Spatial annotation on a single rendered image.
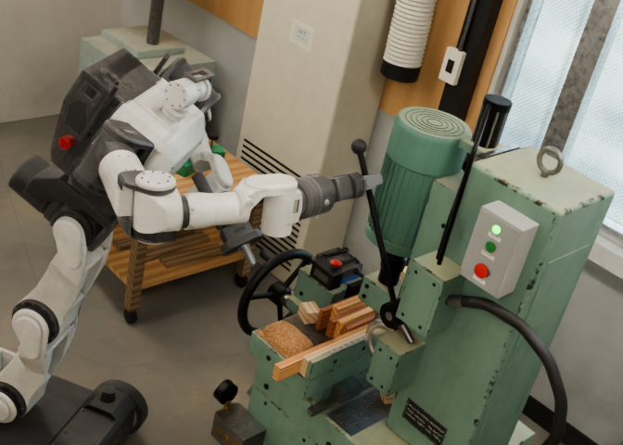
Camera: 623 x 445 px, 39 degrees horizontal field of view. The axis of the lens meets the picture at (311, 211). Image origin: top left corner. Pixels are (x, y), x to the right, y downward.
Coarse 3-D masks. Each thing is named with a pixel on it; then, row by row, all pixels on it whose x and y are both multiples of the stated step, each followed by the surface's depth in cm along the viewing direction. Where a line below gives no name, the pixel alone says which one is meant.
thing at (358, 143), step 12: (360, 144) 190; (360, 156) 191; (372, 192) 192; (372, 204) 192; (372, 216) 192; (384, 252) 193; (384, 264) 193; (396, 300) 193; (384, 312) 193; (396, 324) 192; (408, 336) 192
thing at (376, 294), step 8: (376, 272) 217; (368, 280) 214; (376, 280) 214; (368, 288) 214; (376, 288) 212; (384, 288) 211; (360, 296) 217; (368, 296) 215; (376, 296) 213; (384, 296) 211; (368, 304) 215; (376, 304) 213
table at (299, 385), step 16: (288, 304) 235; (288, 320) 221; (256, 336) 213; (320, 336) 218; (256, 352) 215; (272, 352) 210; (272, 368) 211; (336, 368) 208; (352, 368) 214; (368, 368) 220; (288, 384) 208; (304, 384) 203; (320, 384) 207
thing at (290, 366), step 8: (360, 328) 217; (344, 336) 213; (320, 344) 208; (328, 344) 209; (304, 352) 204; (288, 360) 201; (296, 360) 202; (280, 368) 198; (288, 368) 200; (296, 368) 202; (272, 376) 201; (280, 376) 199
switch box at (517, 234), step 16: (496, 208) 168; (512, 208) 169; (480, 224) 168; (512, 224) 163; (528, 224) 164; (480, 240) 169; (512, 240) 164; (528, 240) 166; (464, 256) 173; (480, 256) 170; (496, 256) 167; (512, 256) 165; (464, 272) 174; (496, 272) 168; (512, 272) 168; (496, 288) 169; (512, 288) 172
